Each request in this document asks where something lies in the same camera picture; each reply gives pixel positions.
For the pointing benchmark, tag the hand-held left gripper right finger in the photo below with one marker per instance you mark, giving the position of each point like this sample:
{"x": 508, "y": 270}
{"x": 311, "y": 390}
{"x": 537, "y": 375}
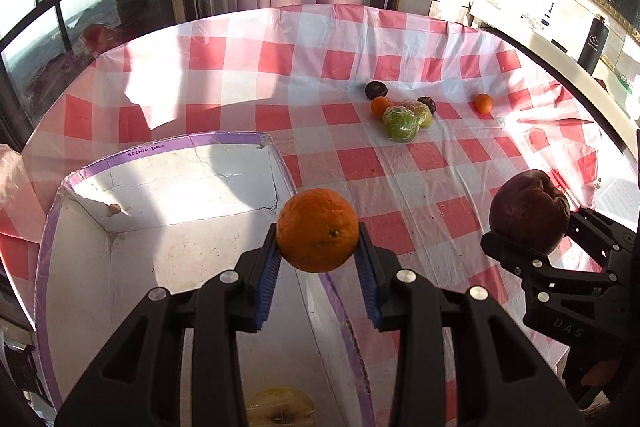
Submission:
{"x": 370, "y": 292}

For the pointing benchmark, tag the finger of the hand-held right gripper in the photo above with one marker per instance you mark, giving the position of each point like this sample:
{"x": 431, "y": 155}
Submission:
{"x": 515, "y": 257}
{"x": 595, "y": 232}

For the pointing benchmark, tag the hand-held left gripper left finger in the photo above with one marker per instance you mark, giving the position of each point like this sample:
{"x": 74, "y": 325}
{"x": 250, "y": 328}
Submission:
{"x": 267, "y": 287}

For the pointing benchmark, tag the dark red apple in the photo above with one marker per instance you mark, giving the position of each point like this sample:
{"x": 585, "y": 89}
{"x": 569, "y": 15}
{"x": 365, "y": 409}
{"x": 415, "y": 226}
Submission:
{"x": 530, "y": 209}

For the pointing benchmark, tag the large orange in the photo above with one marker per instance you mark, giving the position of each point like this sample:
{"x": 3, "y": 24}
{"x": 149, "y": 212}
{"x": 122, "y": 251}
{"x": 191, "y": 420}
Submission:
{"x": 317, "y": 229}

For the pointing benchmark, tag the white box with purple rim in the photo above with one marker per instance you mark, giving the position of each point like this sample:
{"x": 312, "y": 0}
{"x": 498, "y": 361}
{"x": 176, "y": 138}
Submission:
{"x": 165, "y": 232}

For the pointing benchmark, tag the yellow apple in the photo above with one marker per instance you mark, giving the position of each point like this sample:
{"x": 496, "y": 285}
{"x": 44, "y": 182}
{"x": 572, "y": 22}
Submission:
{"x": 280, "y": 407}

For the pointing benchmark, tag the small orange mandarin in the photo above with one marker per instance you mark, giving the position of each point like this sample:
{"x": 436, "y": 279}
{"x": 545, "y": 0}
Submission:
{"x": 379, "y": 106}
{"x": 483, "y": 103}

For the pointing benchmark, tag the green plastic-wrapped fruit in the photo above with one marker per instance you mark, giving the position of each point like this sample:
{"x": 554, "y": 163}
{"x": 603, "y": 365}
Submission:
{"x": 400, "y": 126}

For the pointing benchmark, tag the yellow plastic-wrapped fruit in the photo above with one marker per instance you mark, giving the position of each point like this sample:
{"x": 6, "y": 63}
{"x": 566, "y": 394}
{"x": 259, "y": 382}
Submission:
{"x": 422, "y": 114}

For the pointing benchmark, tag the wrinkled dark passion fruit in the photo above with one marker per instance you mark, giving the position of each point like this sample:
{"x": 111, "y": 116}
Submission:
{"x": 429, "y": 103}

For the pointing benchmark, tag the smooth dark purple passion fruit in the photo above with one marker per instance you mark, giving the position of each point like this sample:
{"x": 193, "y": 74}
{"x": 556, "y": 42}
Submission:
{"x": 374, "y": 89}

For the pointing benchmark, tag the person's right hand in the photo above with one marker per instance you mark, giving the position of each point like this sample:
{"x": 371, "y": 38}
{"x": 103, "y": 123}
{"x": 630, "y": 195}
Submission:
{"x": 600, "y": 372}

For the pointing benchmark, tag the black water bottle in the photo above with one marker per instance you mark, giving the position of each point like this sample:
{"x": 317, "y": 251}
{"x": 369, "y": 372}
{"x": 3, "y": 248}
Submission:
{"x": 593, "y": 44}

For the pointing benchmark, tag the white side counter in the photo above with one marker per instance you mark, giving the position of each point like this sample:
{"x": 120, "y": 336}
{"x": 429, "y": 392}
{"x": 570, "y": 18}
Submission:
{"x": 550, "y": 39}

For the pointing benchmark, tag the red white checkered tablecloth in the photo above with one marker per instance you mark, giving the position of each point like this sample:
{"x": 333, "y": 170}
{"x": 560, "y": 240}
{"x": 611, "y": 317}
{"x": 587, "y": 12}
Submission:
{"x": 310, "y": 72}

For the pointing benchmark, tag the orange plastic bag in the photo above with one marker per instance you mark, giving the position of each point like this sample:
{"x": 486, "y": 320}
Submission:
{"x": 100, "y": 38}

